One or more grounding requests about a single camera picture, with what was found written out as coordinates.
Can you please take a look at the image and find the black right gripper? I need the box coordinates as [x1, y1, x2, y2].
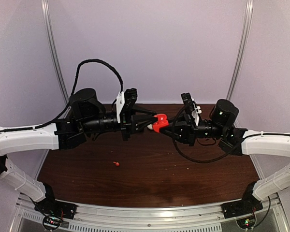
[159, 112, 226, 147]

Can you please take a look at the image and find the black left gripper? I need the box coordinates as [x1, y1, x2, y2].
[81, 105, 158, 141]

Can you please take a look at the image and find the red round charging case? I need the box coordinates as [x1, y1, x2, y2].
[152, 114, 169, 133]

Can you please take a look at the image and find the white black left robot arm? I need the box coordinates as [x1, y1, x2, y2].
[0, 88, 158, 215]

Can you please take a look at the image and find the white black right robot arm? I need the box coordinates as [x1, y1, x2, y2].
[153, 99, 290, 214]

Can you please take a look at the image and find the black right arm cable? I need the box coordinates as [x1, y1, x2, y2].
[171, 107, 242, 163]

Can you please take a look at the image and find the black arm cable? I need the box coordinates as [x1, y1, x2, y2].
[171, 107, 242, 163]
[36, 58, 124, 130]

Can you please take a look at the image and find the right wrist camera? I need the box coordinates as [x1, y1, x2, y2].
[181, 93, 202, 127]

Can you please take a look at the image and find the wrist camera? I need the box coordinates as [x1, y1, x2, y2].
[181, 93, 202, 127]
[116, 88, 137, 124]

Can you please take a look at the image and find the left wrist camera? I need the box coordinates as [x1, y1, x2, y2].
[116, 88, 137, 124]

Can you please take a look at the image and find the aluminium front rail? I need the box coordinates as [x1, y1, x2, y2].
[14, 190, 290, 232]

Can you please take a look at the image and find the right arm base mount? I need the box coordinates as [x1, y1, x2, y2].
[221, 200, 263, 230]

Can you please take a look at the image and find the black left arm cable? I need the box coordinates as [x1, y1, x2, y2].
[36, 58, 124, 130]

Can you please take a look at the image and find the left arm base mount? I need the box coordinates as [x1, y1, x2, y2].
[31, 199, 77, 231]

